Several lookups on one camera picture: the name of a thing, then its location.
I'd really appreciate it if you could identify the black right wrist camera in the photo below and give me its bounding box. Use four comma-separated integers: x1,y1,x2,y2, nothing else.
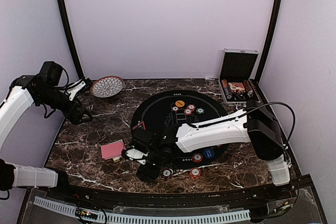
131,128,157,153

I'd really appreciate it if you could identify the white slotted cable duct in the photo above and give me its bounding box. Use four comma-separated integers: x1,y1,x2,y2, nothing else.
33,196,251,223

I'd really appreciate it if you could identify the orange dealer button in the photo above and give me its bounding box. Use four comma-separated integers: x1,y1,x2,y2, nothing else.
175,100,185,108

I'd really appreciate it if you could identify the red playing card deck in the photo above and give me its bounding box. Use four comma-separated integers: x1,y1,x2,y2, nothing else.
101,140,125,160

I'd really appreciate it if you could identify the left black frame post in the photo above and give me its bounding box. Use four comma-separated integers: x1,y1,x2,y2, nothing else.
57,0,85,79

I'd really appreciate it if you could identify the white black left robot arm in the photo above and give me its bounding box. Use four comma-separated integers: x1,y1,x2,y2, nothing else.
1,74,93,191

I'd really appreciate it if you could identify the right black frame post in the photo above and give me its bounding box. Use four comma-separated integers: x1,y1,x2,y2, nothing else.
255,0,281,83

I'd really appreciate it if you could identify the black front table rail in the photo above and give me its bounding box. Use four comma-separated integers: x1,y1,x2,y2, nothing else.
44,180,298,209

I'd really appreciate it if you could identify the red poker chip stack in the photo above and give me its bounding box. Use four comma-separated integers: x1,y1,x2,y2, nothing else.
190,168,202,179

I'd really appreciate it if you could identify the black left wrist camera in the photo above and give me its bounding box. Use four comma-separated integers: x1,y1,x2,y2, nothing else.
39,61,63,86

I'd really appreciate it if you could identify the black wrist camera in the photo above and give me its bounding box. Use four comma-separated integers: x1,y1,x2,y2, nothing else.
39,61,63,86
131,128,157,153

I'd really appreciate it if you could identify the floral patterned ceramic bowl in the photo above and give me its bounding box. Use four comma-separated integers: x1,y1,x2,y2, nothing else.
90,76,124,98

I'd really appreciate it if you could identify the brown poker chip stack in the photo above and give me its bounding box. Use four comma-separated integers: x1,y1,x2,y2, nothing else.
162,168,174,177

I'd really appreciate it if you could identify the aluminium poker chip case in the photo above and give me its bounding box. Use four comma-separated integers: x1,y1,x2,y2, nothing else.
218,49,260,106

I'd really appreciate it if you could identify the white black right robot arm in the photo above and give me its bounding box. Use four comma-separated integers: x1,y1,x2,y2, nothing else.
132,102,290,186

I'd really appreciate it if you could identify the black frame post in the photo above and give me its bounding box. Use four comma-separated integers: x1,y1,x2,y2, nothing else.
255,0,281,83
57,0,85,79

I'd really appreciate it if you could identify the blue small blind button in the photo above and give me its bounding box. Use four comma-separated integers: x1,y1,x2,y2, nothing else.
203,148,215,159

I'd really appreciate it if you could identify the round black poker mat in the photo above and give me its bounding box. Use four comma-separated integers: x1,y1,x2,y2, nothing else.
131,90,228,169

